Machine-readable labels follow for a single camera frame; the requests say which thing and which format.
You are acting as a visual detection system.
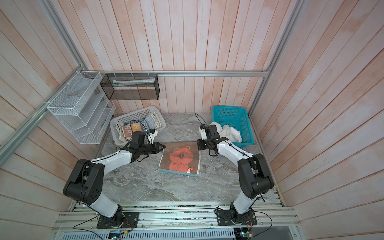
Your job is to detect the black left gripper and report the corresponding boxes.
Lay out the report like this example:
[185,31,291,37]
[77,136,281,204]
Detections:
[139,141,166,155]

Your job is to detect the blue and cream towel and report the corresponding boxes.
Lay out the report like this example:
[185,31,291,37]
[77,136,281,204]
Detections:
[116,123,127,143]

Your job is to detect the multicolour lettered towel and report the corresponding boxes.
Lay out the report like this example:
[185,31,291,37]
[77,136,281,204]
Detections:
[123,112,163,140]

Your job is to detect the red and white towel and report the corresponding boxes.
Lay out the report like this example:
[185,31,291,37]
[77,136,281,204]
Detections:
[159,142,201,177]

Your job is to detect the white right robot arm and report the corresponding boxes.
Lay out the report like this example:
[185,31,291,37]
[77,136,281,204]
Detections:
[197,124,274,222]

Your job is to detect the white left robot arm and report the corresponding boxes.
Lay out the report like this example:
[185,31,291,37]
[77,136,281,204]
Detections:
[63,132,166,227]

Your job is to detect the white towel in basket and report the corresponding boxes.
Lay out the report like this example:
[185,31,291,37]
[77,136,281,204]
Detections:
[211,122,243,143]

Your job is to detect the white plastic laundry basket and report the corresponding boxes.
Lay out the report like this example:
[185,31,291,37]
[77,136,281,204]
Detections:
[110,106,166,147]

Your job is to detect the teal plastic basket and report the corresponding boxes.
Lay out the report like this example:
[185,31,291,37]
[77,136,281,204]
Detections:
[212,106,254,149]

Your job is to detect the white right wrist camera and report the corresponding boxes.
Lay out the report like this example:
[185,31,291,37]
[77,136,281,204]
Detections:
[199,128,207,140]

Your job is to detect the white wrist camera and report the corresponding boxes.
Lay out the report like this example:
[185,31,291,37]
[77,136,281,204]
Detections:
[147,129,158,144]
[199,128,207,140]

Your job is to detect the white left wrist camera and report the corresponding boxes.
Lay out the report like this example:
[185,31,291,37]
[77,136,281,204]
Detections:
[147,129,158,144]

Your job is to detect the black mesh wall basket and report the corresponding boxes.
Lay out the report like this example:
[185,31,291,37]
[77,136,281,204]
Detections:
[101,73,160,101]

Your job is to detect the white wire mesh shelf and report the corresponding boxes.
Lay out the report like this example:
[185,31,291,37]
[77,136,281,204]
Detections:
[48,71,116,145]

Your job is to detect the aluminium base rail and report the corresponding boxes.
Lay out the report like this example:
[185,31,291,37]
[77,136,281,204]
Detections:
[53,201,301,232]

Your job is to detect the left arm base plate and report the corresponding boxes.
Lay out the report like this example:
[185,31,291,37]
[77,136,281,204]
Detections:
[97,210,140,229]

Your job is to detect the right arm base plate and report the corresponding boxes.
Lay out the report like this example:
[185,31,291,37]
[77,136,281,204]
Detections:
[214,208,257,227]

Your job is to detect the aluminium wall rail back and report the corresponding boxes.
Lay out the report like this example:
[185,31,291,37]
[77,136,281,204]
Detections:
[97,70,269,77]

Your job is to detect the aluminium wall rail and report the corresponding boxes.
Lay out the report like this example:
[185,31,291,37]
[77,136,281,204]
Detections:
[1,66,84,167]
[97,70,269,77]

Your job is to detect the aluminium wall rail left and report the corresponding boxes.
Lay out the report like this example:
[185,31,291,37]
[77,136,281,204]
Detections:
[1,66,84,167]

